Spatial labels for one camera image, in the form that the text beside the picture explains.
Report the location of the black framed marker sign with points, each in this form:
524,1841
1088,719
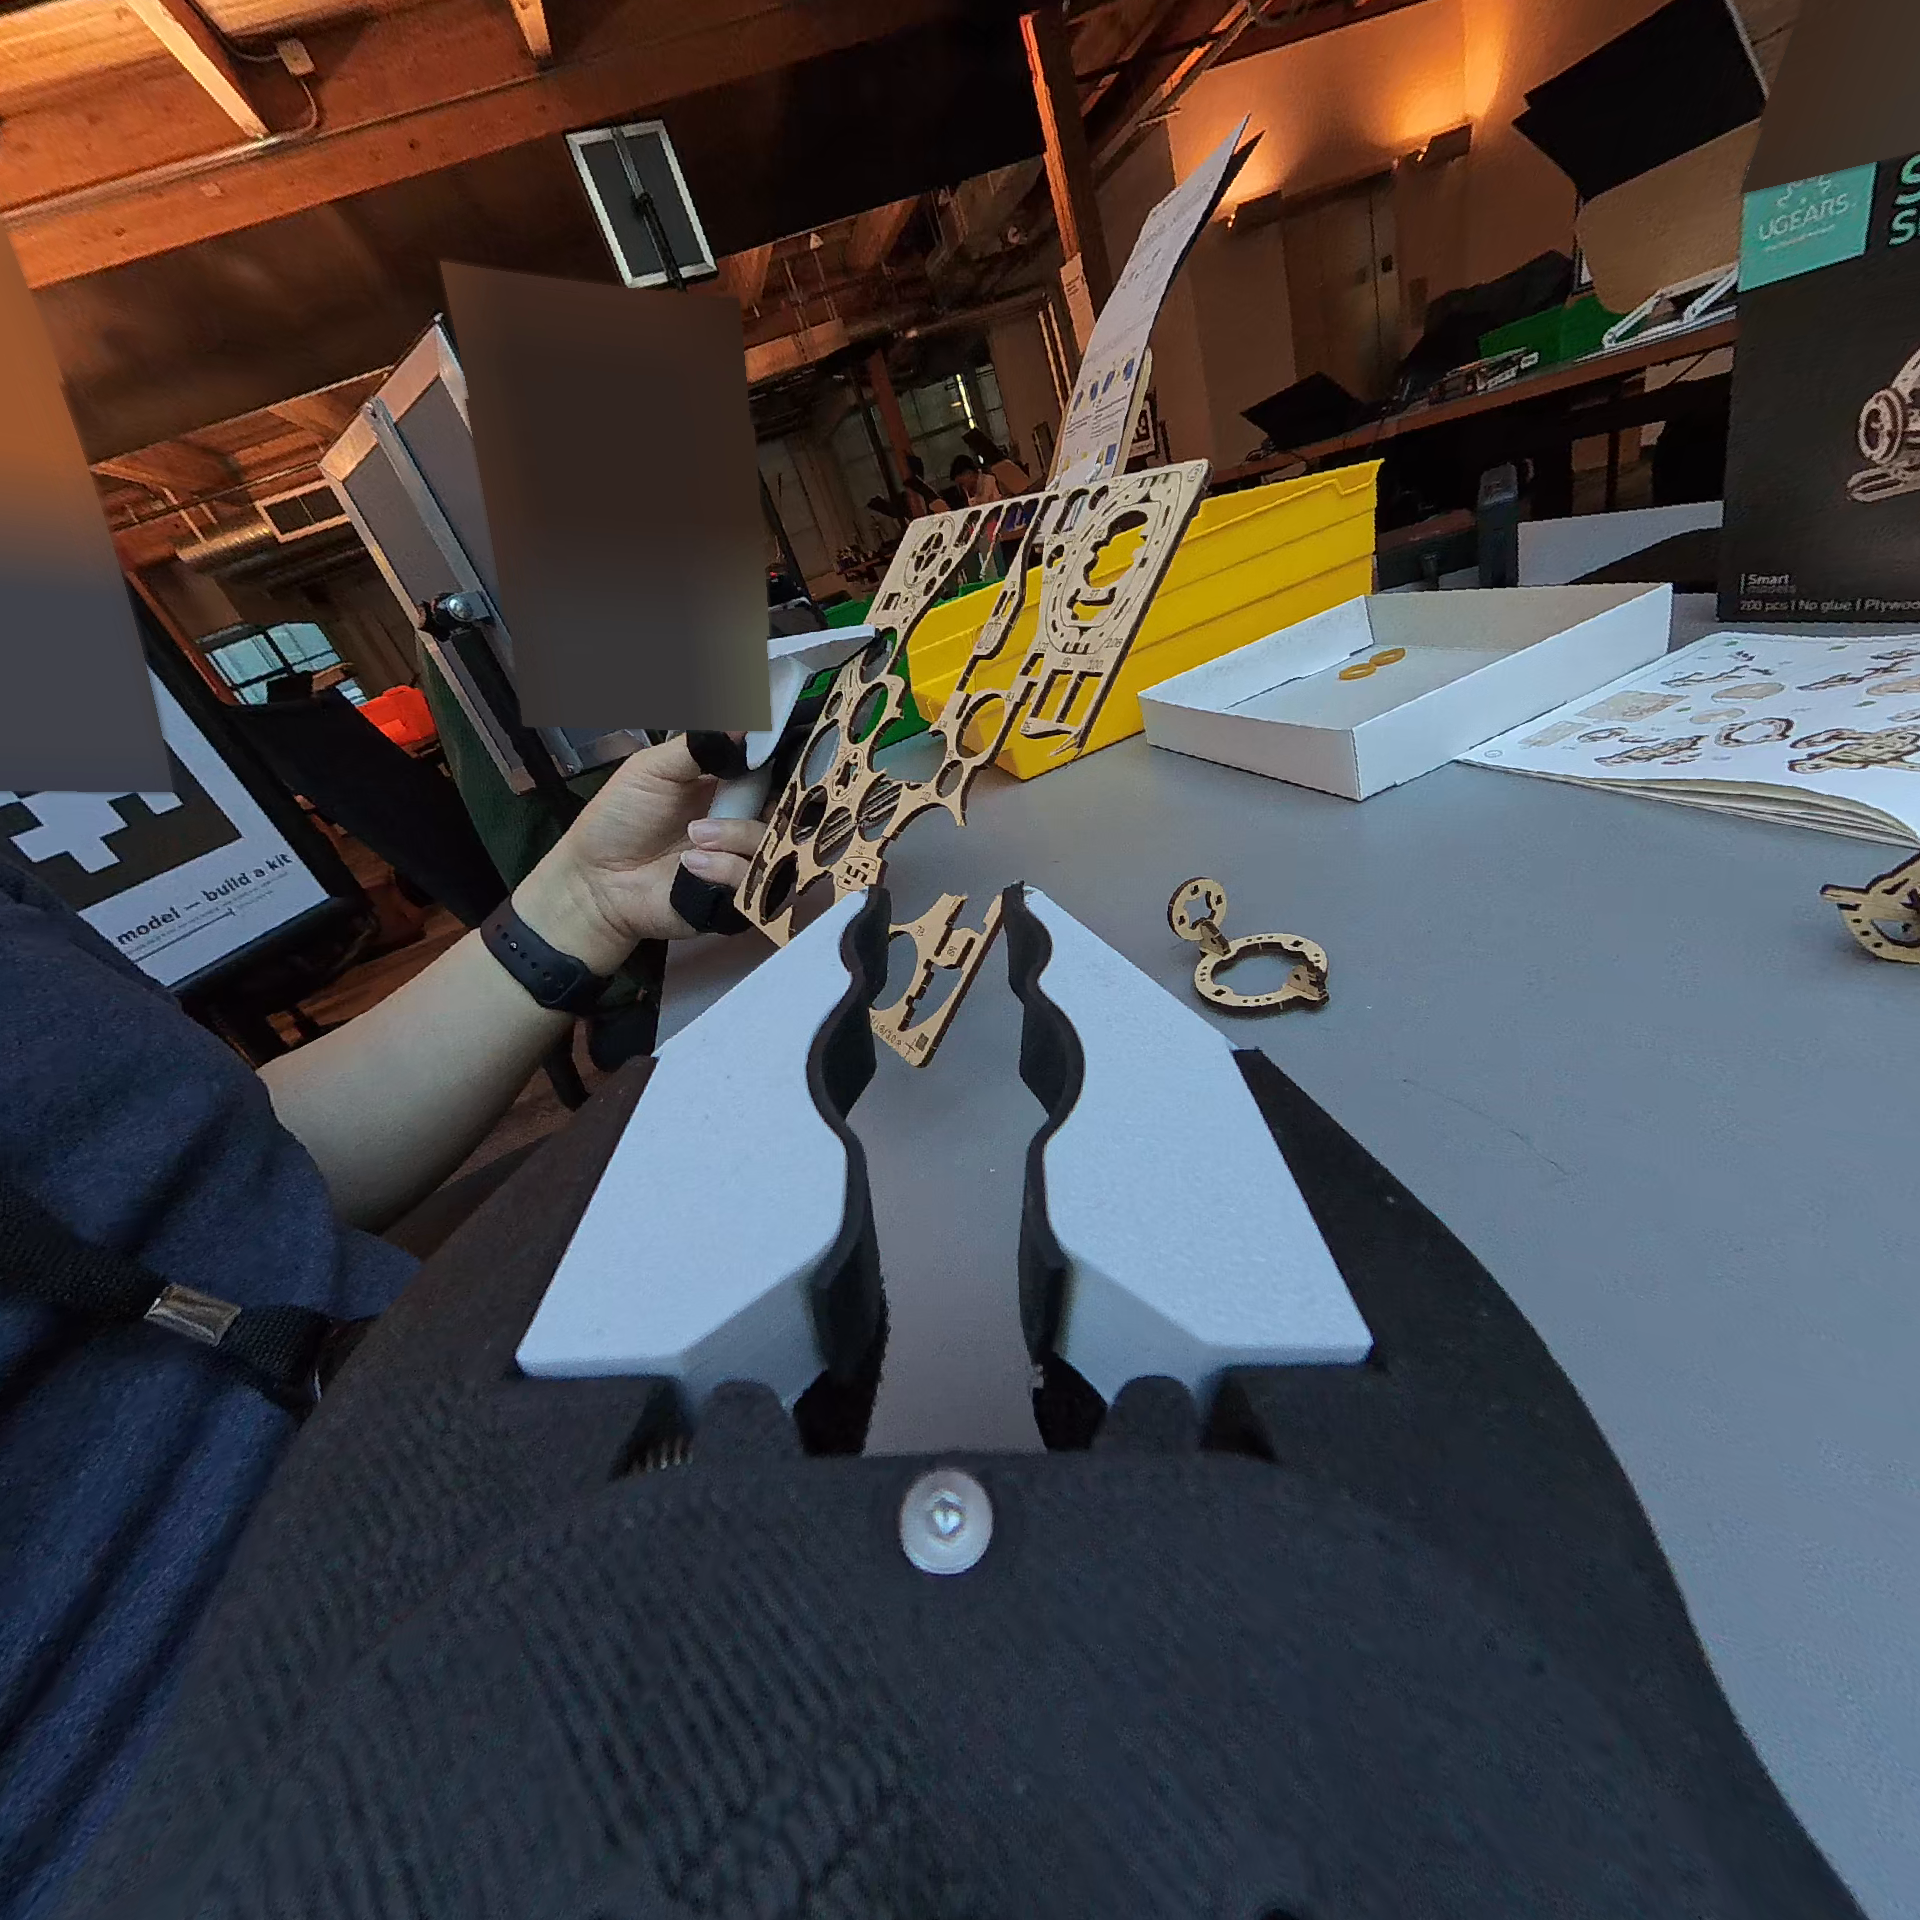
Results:
220,885

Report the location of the yellow plastic bin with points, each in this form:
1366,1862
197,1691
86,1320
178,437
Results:
1277,567

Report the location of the long wooden workbench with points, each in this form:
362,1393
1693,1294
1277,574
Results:
1576,379

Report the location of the dark green cloth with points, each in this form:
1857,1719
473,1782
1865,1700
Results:
480,781

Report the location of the black wrist watch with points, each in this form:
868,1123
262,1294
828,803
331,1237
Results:
534,961

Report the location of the white instruction poster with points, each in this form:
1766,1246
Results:
1159,287

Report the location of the ceiling light panel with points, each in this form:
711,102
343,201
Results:
636,201

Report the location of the instruction booklet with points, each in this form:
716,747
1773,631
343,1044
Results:
1649,719

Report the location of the wooden model assembly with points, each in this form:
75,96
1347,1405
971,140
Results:
1885,917

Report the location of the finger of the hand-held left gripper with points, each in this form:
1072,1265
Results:
807,658

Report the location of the black model kit box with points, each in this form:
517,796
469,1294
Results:
1798,456

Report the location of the person's left forearm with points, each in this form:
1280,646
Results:
408,1079

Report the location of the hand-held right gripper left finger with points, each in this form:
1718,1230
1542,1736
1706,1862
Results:
700,1198

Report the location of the white cardboard box tray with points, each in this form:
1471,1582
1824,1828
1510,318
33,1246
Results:
1277,747

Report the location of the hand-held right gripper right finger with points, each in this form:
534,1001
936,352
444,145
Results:
1199,1198

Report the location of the laser-cut wooden parts sheet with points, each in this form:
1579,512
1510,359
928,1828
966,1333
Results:
1176,508

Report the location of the person's left hand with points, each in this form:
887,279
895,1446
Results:
629,871

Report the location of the green plastic bin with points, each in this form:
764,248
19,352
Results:
895,719

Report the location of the grey framed display panel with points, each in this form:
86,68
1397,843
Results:
408,499

